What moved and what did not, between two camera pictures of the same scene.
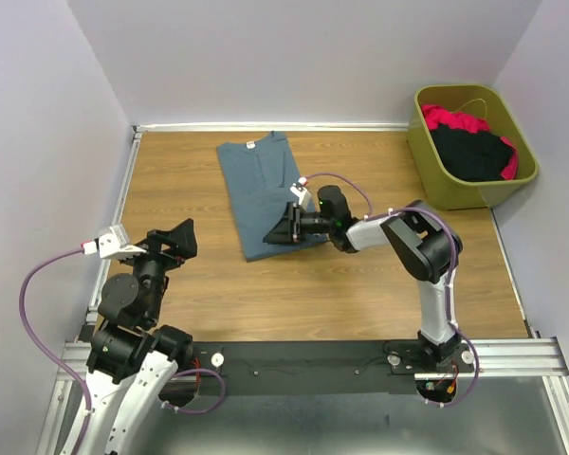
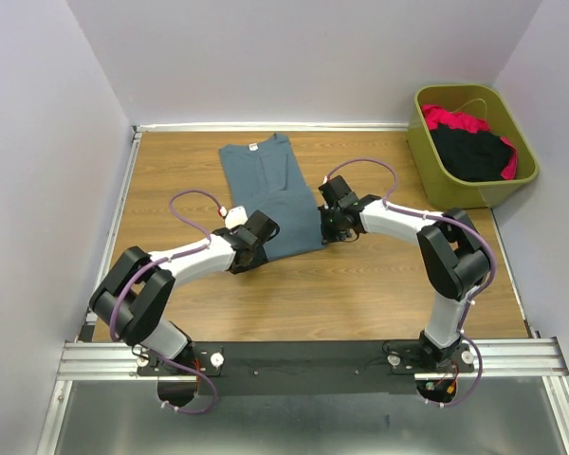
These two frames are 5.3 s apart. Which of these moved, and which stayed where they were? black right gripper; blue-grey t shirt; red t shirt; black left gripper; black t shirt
Moved: black right gripper; black left gripper
Stayed: blue-grey t shirt; black t shirt; red t shirt
